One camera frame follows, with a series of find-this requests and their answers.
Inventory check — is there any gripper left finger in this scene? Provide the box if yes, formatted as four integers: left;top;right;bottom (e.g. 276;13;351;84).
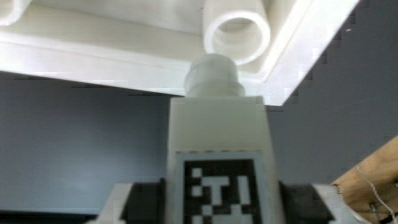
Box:
86;179;166;224

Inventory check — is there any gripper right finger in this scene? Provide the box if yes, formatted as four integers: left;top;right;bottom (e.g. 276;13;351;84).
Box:
280;183;372;224

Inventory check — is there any white table leg with tag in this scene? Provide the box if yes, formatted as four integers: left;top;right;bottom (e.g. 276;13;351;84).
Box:
166;54;287;224

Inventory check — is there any white square tabletop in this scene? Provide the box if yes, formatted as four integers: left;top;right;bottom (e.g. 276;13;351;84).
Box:
0;0;361;106

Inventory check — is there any brown cardboard box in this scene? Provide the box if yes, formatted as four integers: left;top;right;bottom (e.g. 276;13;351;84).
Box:
333;135;398;224

